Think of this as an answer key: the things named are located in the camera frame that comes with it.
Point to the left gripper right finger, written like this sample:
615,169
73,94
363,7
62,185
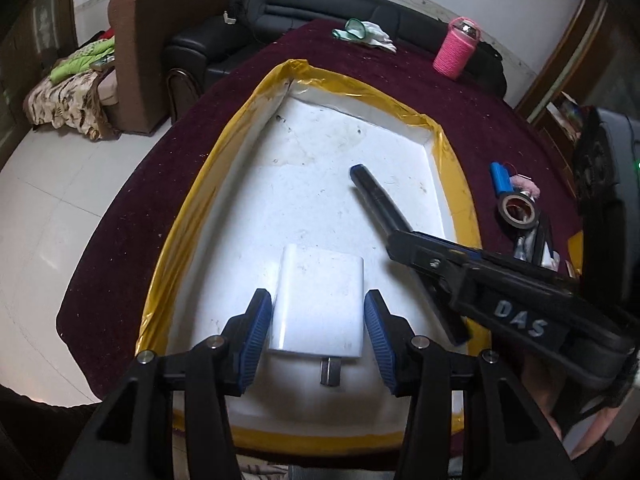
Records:
390,336

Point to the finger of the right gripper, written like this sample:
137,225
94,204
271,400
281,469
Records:
438,265

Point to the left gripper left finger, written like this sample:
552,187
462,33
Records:
246,334

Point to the long black pen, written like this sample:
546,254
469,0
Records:
378,201

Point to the white charger plug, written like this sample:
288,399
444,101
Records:
319,308

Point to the black tape roll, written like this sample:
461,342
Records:
517,211

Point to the blue battery pack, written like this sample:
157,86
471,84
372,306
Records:
500,178

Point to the person's right hand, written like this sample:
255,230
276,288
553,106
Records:
544,386

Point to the dark red table cloth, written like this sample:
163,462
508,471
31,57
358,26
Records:
101,313

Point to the white tray with yellow tape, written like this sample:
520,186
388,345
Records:
279,175

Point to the pink knitted bottle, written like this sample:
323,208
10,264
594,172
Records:
461,40

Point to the white and green cloth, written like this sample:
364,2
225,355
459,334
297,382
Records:
366,33

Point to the green and patterned blankets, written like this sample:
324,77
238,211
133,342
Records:
69,97

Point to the black leather sofa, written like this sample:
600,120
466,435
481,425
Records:
198,56

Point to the brown armchair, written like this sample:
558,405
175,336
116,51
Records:
140,29

